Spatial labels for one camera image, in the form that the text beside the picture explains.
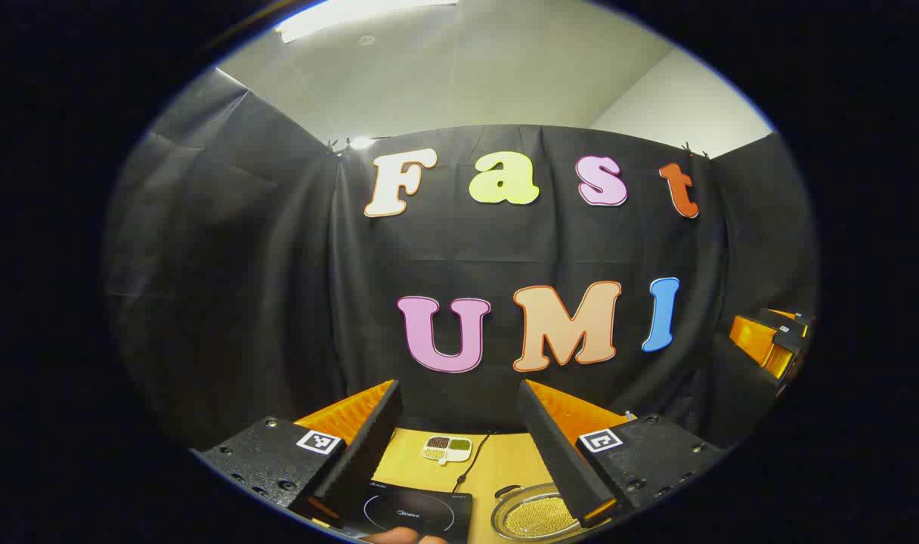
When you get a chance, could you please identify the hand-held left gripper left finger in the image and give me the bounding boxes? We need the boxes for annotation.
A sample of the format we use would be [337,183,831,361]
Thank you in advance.
[191,379,404,530]

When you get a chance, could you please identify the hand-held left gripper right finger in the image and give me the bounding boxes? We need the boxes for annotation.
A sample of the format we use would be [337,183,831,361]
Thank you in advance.
[517,379,725,530]

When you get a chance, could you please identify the stainless steel pot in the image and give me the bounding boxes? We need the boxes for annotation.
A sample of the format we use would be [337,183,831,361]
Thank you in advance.
[490,482,590,542]

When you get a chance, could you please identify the black induction cooktop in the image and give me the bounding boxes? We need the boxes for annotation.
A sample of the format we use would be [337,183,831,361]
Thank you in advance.
[331,484,474,544]

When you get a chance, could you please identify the white divided bean dish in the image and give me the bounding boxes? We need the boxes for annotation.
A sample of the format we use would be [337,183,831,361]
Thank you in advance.
[420,435,473,465]

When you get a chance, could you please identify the black power cable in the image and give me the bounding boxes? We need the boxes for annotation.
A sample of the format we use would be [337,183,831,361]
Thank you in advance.
[452,431,494,493]

